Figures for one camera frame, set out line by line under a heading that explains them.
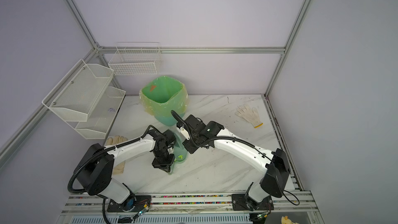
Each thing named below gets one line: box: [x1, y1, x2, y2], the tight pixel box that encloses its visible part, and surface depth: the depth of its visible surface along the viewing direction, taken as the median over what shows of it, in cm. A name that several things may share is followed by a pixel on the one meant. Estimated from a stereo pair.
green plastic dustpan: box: [167, 132, 188, 175], surface depth 85 cm
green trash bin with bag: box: [139, 75, 189, 128], surface depth 92 cm
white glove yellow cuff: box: [234, 103, 264, 129], surface depth 111 cm
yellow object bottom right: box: [280, 215, 301, 224], surface depth 67 cm
